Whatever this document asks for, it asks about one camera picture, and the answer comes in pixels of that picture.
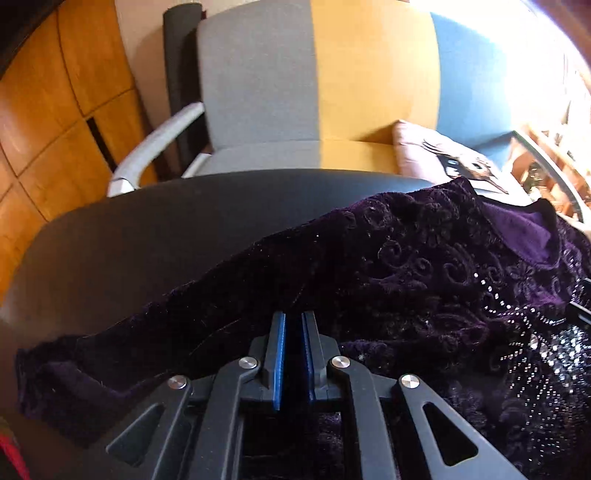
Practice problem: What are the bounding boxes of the purple velvet embroidered garment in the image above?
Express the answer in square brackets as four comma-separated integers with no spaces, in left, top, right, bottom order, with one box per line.
[16,178,591,480]

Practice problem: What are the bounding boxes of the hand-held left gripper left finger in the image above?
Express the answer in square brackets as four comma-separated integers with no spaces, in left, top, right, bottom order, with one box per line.
[87,312,289,480]

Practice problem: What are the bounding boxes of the grey yellow blue sofa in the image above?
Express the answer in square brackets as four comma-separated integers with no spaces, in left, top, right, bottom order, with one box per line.
[107,0,522,197]

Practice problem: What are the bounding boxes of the glass side table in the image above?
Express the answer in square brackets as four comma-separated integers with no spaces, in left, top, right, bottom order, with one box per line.
[510,124,591,220]

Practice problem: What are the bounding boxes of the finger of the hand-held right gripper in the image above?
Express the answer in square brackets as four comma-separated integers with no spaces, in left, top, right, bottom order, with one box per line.
[567,300,591,328]

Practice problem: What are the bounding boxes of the red cloth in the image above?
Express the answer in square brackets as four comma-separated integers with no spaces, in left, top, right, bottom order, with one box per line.
[0,418,31,480]

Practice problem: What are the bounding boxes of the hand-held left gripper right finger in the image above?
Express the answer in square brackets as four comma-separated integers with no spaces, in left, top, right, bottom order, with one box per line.
[301,312,529,480]

